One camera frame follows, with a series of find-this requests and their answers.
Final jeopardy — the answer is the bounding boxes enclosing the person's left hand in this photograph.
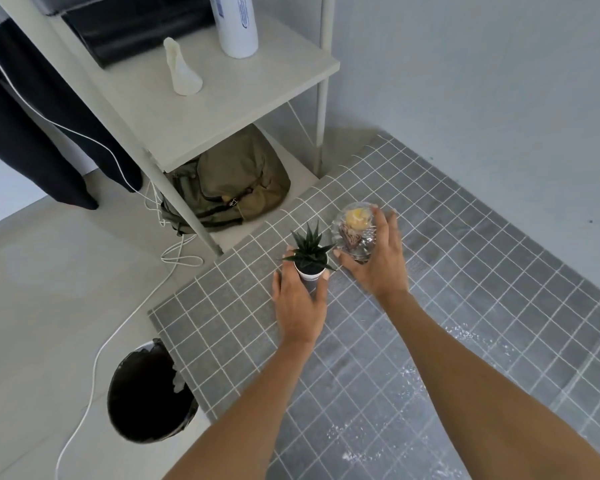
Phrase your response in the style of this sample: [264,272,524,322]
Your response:
[272,269,329,345]

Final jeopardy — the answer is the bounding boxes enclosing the person's right hand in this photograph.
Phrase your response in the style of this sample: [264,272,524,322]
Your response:
[334,207,411,302]

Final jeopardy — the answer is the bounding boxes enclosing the clear plastic food container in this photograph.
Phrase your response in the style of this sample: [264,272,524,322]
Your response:
[331,204,381,266]

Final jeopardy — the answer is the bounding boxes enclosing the small succulent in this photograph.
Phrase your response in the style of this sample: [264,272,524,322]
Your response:
[282,221,338,283]

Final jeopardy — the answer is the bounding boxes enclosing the person's left forearm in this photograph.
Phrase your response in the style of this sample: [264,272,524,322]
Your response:
[162,339,317,480]

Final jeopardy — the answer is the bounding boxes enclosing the person's right forearm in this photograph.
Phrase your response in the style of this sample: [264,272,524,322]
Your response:
[380,289,600,480]

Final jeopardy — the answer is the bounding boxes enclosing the yellow dessert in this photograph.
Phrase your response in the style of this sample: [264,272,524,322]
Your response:
[344,207,372,230]

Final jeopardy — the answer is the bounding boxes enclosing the olive green backpack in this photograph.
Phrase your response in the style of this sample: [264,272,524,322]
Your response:
[159,126,292,237]

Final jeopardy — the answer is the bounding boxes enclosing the scattered white crumbs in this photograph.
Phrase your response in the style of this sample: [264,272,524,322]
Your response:
[325,322,521,465]

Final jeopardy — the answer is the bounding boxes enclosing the grey checked tablecloth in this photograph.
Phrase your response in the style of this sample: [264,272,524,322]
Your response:
[149,132,600,480]

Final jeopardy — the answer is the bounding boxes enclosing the white shelf unit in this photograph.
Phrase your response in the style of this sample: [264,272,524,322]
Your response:
[0,0,341,258]

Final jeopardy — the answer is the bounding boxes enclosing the black trash bin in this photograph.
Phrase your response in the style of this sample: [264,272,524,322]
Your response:
[106,338,199,444]

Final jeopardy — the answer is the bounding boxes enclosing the white translucent figurine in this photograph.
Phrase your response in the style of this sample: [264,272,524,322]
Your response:
[163,37,204,96]

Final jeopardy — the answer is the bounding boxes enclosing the white bottle with blue print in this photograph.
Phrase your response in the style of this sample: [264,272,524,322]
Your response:
[209,0,260,59]

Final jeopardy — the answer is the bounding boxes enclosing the black laptop sleeve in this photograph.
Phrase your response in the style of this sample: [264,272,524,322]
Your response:
[61,0,217,69]

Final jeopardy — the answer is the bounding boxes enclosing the black hanging trousers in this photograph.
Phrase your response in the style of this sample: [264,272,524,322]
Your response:
[0,20,144,211]

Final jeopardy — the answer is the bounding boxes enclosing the white cable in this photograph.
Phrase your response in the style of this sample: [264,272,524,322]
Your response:
[0,42,207,480]

